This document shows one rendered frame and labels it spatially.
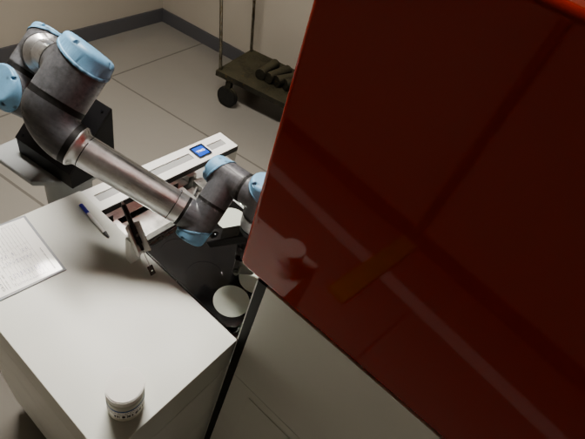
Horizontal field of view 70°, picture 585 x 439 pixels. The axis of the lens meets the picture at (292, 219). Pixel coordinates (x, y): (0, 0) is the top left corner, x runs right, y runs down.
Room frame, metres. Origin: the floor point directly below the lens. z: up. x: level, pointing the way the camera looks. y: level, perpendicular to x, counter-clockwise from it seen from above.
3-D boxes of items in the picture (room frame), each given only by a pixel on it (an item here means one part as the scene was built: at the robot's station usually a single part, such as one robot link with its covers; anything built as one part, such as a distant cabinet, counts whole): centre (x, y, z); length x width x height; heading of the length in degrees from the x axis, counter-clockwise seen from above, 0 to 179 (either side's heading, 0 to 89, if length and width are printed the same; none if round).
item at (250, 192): (0.73, 0.09, 1.21); 0.09 x 0.08 x 0.11; 72
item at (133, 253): (0.60, 0.33, 1.03); 0.06 x 0.04 x 0.13; 66
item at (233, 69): (3.12, 0.47, 0.41); 1.04 x 0.62 x 0.82; 76
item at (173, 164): (0.99, 0.43, 0.89); 0.55 x 0.09 x 0.14; 156
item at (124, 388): (0.28, 0.18, 1.01); 0.07 x 0.07 x 0.10
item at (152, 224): (0.87, 0.38, 0.87); 0.36 x 0.08 x 0.03; 156
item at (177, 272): (0.78, 0.13, 0.90); 0.34 x 0.34 x 0.01; 66
